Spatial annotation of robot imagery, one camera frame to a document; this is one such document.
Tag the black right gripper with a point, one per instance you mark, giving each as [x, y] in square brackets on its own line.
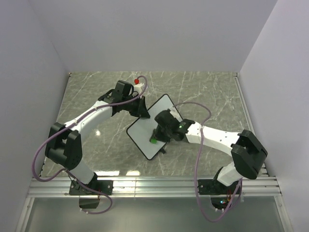
[158, 135]

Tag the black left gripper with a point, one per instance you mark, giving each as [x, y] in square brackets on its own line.
[141, 111]

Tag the white board with black frame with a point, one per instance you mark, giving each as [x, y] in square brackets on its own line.
[140, 131]

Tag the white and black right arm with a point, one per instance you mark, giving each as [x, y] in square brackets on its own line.
[246, 151]

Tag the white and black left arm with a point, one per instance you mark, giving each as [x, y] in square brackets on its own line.
[64, 145]

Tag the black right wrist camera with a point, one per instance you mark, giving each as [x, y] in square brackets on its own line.
[168, 119]

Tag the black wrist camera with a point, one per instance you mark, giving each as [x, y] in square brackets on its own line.
[168, 119]
[122, 89]

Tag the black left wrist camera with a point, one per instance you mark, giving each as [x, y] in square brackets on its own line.
[122, 89]

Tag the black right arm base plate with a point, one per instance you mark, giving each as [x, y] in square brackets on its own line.
[213, 187]

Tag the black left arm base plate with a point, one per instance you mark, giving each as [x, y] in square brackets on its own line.
[103, 186]

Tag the aluminium rail at table front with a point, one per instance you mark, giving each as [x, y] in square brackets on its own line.
[151, 187]

